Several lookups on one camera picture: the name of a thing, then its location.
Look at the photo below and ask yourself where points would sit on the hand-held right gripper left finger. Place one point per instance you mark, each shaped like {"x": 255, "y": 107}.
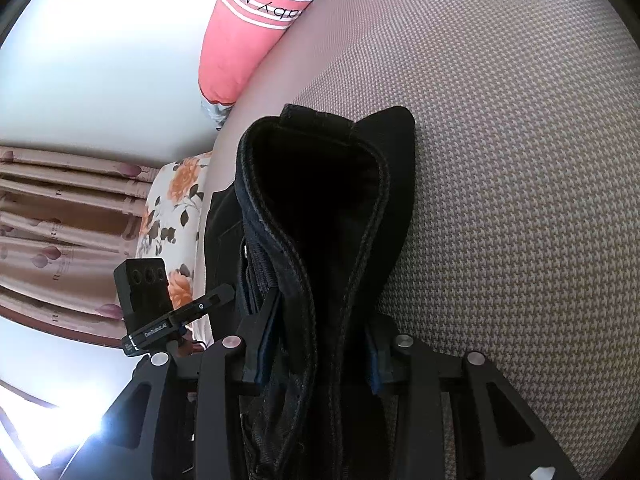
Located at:
{"x": 265, "y": 350}

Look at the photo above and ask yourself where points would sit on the floral orange pillow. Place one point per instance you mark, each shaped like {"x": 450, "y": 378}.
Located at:
{"x": 170, "y": 200}

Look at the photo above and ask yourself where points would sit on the black pants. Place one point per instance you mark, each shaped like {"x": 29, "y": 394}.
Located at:
{"x": 325, "y": 210}

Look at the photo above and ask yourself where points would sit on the beige woven bed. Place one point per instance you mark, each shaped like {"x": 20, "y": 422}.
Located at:
{"x": 500, "y": 160}

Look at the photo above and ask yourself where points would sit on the pink patterned curtain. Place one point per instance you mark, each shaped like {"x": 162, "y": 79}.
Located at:
{"x": 60, "y": 220}

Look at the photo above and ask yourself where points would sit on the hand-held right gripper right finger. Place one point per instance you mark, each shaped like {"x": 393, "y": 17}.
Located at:
{"x": 374, "y": 365}

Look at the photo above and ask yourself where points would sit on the pink and white printed pillow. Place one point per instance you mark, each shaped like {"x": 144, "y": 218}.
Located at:
{"x": 235, "y": 50}

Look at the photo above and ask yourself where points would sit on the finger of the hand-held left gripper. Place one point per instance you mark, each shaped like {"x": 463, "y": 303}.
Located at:
{"x": 210, "y": 300}

